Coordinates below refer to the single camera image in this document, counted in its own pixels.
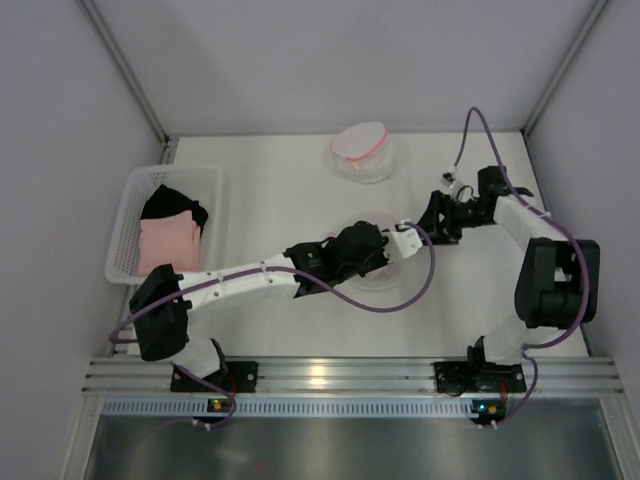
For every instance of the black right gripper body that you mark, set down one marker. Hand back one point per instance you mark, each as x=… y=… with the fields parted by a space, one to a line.
x=445 y=217

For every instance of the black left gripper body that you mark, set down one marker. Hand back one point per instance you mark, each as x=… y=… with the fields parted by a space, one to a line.
x=379 y=245

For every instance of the pink-trimmed mesh laundry bag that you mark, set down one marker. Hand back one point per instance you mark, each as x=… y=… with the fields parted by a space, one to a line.
x=364 y=153

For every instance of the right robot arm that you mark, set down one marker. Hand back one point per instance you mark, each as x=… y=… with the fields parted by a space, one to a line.
x=557 y=287

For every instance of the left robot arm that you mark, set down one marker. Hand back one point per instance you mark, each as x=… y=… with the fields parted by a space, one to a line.
x=168 y=301

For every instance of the white plastic basket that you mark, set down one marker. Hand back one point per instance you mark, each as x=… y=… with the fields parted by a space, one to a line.
x=207 y=184

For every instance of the pink garment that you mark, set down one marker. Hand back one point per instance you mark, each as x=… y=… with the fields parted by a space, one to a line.
x=173 y=240

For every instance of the black garment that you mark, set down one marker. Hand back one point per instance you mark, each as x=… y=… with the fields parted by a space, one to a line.
x=166 y=202

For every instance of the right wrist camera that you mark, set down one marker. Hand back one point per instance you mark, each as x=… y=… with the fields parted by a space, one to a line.
x=451 y=184

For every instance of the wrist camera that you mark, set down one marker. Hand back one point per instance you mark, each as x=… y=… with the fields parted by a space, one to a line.
x=451 y=184
x=404 y=242

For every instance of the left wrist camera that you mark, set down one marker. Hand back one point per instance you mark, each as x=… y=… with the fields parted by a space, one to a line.
x=404 y=242

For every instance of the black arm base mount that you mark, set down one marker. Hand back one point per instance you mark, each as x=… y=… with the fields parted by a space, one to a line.
x=455 y=378

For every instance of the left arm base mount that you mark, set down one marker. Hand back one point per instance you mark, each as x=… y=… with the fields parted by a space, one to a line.
x=238 y=377

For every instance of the aluminium rail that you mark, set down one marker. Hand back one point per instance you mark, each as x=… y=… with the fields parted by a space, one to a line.
x=560 y=377

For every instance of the perforated cable tray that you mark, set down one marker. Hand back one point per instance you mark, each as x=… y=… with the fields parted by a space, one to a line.
x=254 y=407

